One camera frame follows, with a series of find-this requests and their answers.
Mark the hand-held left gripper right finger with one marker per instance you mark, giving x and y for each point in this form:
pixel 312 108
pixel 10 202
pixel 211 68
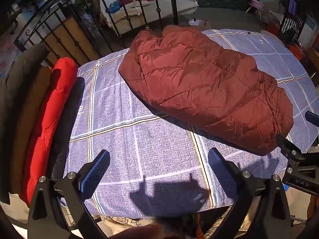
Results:
pixel 220 170

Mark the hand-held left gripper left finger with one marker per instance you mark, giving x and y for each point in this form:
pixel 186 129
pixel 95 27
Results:
pixel 97 170

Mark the dark navy folded garment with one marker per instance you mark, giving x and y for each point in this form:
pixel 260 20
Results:
pixel 72 109

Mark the black folded garment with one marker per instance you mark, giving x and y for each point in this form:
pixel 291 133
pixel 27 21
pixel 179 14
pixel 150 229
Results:
pixel 12 92

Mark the black white striped garment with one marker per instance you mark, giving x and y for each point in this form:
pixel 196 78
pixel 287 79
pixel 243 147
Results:
pixel 291 26

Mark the white paper bag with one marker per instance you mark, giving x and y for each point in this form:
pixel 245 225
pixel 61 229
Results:
pixel 198 23

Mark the maroon puffer jacket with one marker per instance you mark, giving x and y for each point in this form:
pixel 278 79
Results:
pixel 199 79

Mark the brown folded garment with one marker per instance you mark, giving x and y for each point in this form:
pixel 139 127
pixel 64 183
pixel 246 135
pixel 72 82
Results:
pixel 27 119

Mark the orange container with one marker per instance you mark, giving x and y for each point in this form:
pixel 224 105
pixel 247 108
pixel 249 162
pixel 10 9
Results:
pixel 296 50

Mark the black metal bed frame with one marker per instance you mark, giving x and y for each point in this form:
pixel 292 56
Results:
pixel 174 2

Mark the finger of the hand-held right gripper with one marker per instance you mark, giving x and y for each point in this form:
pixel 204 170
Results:
pixel 286 145
pixel 312 117

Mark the wooden drawer cabinet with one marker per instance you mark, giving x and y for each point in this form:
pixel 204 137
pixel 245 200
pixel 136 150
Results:
pixel 67 39

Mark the pink stool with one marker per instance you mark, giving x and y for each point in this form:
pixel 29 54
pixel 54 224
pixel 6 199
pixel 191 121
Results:
pixel 256 5

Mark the blue patterned pillow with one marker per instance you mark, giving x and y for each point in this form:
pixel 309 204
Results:
pixel 114 7

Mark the beige cushion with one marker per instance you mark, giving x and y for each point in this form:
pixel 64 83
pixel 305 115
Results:
pixel 129 11

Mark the white bed with pillows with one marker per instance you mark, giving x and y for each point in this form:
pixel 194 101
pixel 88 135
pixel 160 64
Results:
pixel 184 2

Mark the red folded garment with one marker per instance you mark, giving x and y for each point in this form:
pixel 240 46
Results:
pixel 49 129

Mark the round beige stool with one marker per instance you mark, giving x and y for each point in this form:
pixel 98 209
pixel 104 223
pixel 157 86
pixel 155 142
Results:
pixel 270 34

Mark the red bin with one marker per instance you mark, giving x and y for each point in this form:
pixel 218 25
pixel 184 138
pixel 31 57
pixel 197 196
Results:
pixel 275 27

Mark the blue plaid bedsheet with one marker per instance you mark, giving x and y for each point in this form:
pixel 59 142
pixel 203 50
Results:
pixel 149 154

